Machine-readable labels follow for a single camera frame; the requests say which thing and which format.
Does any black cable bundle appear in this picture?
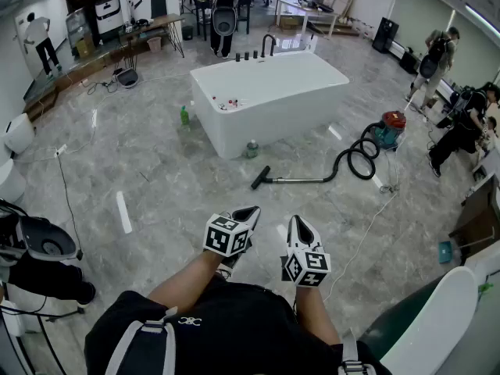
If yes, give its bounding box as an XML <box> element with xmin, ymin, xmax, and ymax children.
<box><xmin>86</xmin><ymin>77</ymin><xmax>120</xmax><ymax>96</ymax></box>

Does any black backpack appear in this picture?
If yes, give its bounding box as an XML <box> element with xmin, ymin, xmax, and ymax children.
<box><xmin>419</xmin><ymin>33</ymin><xmax>454</xmax><ymax>80</ymax></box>

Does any person's right forearm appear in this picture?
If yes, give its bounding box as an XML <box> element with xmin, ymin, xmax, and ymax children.
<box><xmin>295</xmin><ymin>285</ymin><xmax>341</xmax><ymax>346</ymax></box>

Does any red-lidded teal vacuum canister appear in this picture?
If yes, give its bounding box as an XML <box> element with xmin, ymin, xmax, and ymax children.
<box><xmin>370</xmin><ymin>109</ymin><xmax>408</xmax><ymax>151</ymax></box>

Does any white power cord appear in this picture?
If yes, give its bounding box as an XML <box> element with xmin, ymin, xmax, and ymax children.
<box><xmin>323</xmin><ymin>146</ymin><xmax>409</xmax><ymax>302</ymax></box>

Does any person's left forearm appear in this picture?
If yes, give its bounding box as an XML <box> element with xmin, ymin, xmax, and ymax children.
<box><xmin>147</xmin><ymin>249</ymin><xmax>231</xmax><ymax>313</ymax></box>

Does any white and black appliance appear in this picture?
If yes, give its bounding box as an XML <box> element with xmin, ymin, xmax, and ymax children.
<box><xmin>95</xmin><ymin>0</ymin><xmax>122</xmax><ymax>36</ymax></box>

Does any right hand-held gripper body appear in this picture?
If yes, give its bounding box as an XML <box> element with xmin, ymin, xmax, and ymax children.
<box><xmin>281</xmin><ymin>245</ymin><xmax>332</xmax><ymax>288</ymax></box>

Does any teal dustpan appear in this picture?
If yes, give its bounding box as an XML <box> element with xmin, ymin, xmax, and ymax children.
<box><xmin>437</xmin><ymin>235</ymin><xmax>496</xmax><ymax>265</ymax></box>

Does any black T-shaped handle tool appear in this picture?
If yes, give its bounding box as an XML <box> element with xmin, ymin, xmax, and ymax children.
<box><xmin>250</xmin><ymin>165</ymin><xmax>273</xmax><ymax>191</ymax></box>

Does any long white table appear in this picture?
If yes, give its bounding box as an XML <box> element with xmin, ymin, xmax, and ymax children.
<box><xmin>276</xmin><ymin>0</ymin><xmax>340</xmax><ymax>39</ymax></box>

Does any person's black shirt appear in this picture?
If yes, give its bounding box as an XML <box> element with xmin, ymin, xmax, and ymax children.
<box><xmin>84</xmin><ymin>275</ymin><xmax>394</xmax><ymax>375</ymax></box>

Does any brown wooden cabinet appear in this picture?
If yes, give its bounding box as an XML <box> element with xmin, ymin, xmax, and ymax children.
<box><xmin>448</xmin><ymin>173</ymin><xmax>500</xmax><ymax>258</ymax></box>

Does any black chair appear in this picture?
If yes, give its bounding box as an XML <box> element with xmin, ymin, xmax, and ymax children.
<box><xmin>236</xmin><ymin>0</ymin><xmax>254</xmax><ymax>35</ymax></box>
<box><xmin>194</xmin><ymin>0</ymin><xmax>215</xmax><ymax>41</ymax></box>

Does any silver cone-shaped metal object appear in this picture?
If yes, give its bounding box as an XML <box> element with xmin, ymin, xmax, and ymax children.
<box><xmin>270</xmin><ymin>176</ymin><xmax>326</xmax><ymax>184</ymax></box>

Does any tall black cabinet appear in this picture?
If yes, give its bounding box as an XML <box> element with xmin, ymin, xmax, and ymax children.
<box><xmin>371</xmin><ymin>16</ymin><xmax>401</xmax><ymax>55</ymax></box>

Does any white bathtub with green interior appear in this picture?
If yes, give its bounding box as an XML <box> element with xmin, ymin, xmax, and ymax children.
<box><xmin>358</xmin><ymin>266</ymin><xmax>480</xmax><ymax>375</ymax></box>

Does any grey hard-shell backpack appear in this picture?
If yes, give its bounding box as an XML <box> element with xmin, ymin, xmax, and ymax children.
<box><xmin>116</xmin><ymin>68</ymin><xmax>140</xmax><ymax>91</ymax></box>
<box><xmin>17</xmin><ymin>214</ymin><xmax>78</xmax><ymax>262</ymax></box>
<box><xmin>212</xmin><ymin>0</ymin><xmax>241</xmax><ymax>38</ymax></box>

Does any white freestanding bathtub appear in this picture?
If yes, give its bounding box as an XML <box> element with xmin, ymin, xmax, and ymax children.
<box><xmin>190</xmin><ymin>50</ymin><xmax>351</xmax><ymax>161</ymax></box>

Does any black floor cable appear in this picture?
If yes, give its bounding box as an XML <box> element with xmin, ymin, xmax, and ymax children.
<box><xmin>57</xmin><ymin>153</ymin><xmax>84</xmax><ymax>260</ymax></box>

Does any black bathtub faucet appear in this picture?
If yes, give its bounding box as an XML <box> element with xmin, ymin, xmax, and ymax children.
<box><xmin>260</xmin><ymin>34</ymin><xmax>278</xmax><ymax>59</ymax></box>

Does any wooden picture frame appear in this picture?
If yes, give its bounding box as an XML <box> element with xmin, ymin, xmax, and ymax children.
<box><xmin>330</xmin><ymin>0</ymin><xmax>358</xmax><ymax>18</ymax></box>

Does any wooden table with black legs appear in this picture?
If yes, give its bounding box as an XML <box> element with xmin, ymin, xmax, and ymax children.
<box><xmin>118</xmin><ymin>12</ymin><xmax>187</xmax><ymax>73</ymax></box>

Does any black low cabinet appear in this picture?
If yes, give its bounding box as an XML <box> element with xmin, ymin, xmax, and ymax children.
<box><xmin>390</xmin><ymin>40</ymin><xmax>423</xmax><ymax>76</ymax></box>

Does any glass display cabinet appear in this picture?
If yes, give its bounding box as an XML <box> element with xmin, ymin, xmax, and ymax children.
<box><xmin>65</xmin><ymin>8</ymin><xmax>88</xmax><ymax>48</ymax></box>

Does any grey backpack strap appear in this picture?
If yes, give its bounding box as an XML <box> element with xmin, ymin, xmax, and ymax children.
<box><xmin>337</xmin><ymin>328</ymin><xmax>374</xmax><ymax>375</ymax></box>
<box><xmin>104</xmin><ymin>306</ymin><xmax>179</xmax><ymax>375</ymax></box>

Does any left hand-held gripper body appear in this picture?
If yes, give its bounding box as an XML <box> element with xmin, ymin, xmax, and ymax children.
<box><xmin>202</xmin><ymin>211</ymin><xmax>254</xmax><ymax>257</ymax></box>

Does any ceiling light panel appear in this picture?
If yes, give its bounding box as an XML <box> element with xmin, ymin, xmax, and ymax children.
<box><xmin>463</xmin><ymin>4</ymin><xmax>500</xmax><ymax>35</ymax></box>

